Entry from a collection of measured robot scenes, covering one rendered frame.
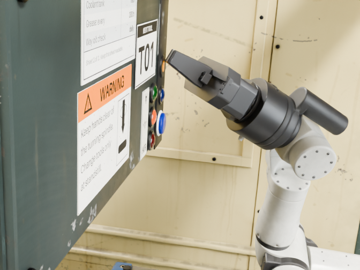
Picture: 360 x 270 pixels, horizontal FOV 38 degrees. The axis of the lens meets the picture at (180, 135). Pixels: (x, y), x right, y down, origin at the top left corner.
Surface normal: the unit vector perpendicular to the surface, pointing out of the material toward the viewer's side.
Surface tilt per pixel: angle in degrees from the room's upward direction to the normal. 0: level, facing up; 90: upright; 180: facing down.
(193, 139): 90
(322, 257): 19
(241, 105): 90
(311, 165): 108
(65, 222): 90
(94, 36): 90
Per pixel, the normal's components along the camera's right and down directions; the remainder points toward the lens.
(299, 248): 0.52, -0.68
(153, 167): -0.18, 0.28
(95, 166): 0.98, 0.11
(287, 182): 0.11, -0.82
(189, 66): 0.33, 0.29
